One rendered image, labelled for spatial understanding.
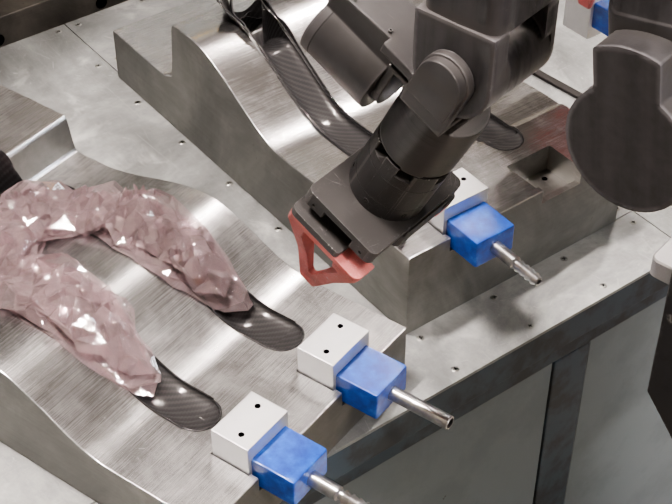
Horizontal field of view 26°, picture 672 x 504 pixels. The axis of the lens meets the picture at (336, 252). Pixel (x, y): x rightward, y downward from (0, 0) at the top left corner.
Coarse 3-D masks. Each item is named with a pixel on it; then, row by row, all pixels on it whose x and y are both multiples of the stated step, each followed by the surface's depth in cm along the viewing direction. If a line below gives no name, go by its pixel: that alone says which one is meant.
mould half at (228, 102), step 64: (192, 0) 159; (320, 0) 146; (128, 64) 155; (192, 64) 142; (256, 64) 140; (192, 128) 148; (256, 128) 136; (256, 192) 142; (512, 192) 130; (576, 192) 133; (320, 256) 136; (384, 256) 126; (448, 256) 126
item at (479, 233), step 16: (464, 176) 127; (464, 192) 125; (480, 192) 125; (448, 208) 124; (464, 208) 125; (480, 208) 126; (432, 224) 126; (448, 224) 125; (464, 224) 124; (480, 224) 124; (496, 224) 124; (512, 224) 124; (464, 240) 124; (480, 240) 123; (496, 240) 124; (512, 240) 125; (464, 256) 125; (480, 256) 123; (496, 256) 123; (512, 256) 122; (528, 272) 121
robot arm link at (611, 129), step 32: (640, 0) 75; (608, 32) 77; (640, 32) 75; (608, 64) 75; (640, 64) 74; (608, 96) 76; (640, 96) 75; (576, 128) 79; (608, 128) 77; (640, 128) 76; (576, 160) 80; (608, 160) 79; (640, 160) 77; (608, 192) 80; (640, 192) 78
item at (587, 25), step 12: (576, 0) 144; (600, 0) 143; (564, 12) 146; (576, 12) 144; (588, 12) 143; (600, 12) 142; (564, 24) 147; (576, 24) 145; (588, 24) 144; (600, 24) 143; (588, 36) 144
